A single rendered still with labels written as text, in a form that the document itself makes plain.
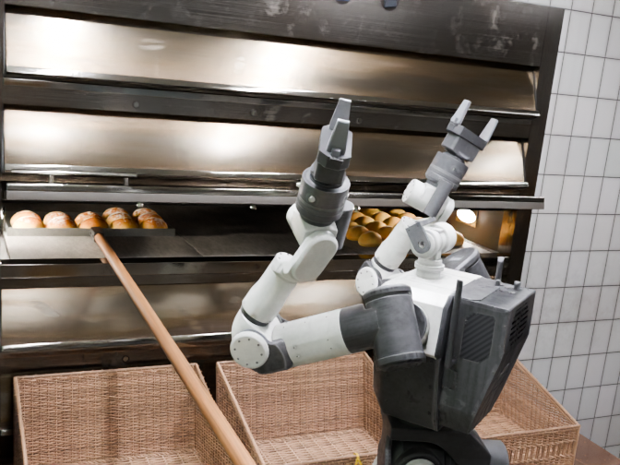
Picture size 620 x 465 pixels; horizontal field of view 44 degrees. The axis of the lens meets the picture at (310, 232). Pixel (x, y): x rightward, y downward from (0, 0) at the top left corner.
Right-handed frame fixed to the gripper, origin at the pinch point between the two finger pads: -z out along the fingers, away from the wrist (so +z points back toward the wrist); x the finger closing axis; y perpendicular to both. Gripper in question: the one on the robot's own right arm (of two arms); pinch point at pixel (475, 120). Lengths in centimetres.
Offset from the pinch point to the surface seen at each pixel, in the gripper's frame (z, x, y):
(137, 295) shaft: 79, 48, 24
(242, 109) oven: 26, 26, 66
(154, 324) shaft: 78, 50, 4
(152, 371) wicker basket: 110, 17, 54
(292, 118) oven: 21, 10, 65
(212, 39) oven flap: 12, 43, 72
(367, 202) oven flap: 33, -18, 47
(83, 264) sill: 88, 49, 63
